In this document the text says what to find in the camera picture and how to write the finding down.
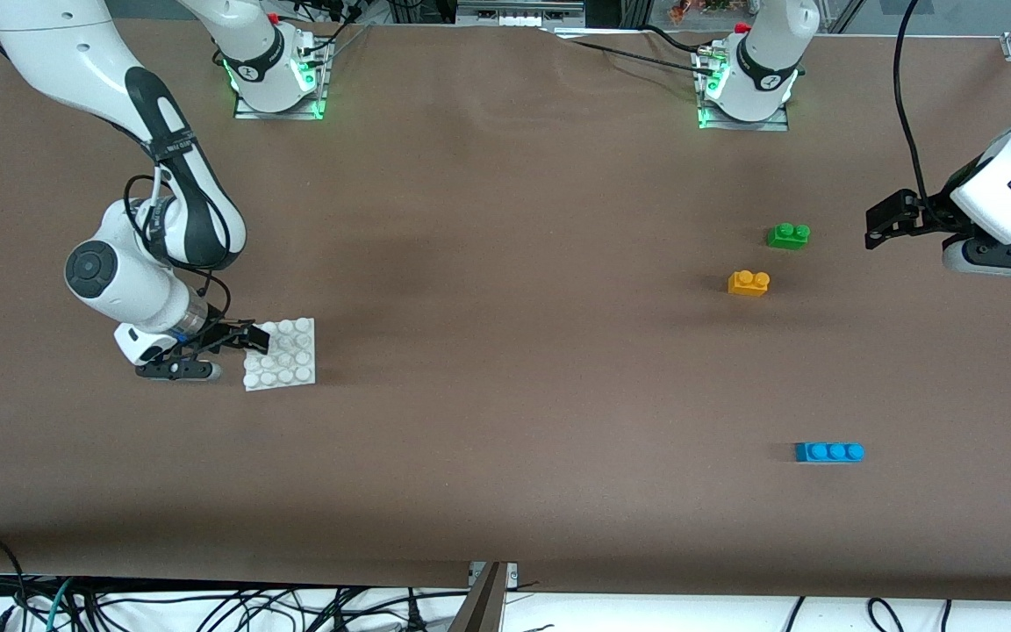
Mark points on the white studded base plate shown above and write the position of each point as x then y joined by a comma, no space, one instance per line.
290,362

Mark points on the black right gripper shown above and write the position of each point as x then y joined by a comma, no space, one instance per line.
218,334

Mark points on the green two-stud block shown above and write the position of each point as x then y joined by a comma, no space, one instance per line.
787,236

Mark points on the large table cover sheet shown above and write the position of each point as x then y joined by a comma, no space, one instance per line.
505,491

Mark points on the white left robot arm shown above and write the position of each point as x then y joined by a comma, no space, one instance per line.
764,61

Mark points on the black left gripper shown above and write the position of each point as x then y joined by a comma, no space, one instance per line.
928,215

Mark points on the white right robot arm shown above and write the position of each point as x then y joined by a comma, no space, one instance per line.
119,281

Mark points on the yellow two-stud block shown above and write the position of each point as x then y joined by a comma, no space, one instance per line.
747,283

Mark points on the blue three-stud block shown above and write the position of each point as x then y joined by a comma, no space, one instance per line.
828,452

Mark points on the metal table bracket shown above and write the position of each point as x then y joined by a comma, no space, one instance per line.
483,601

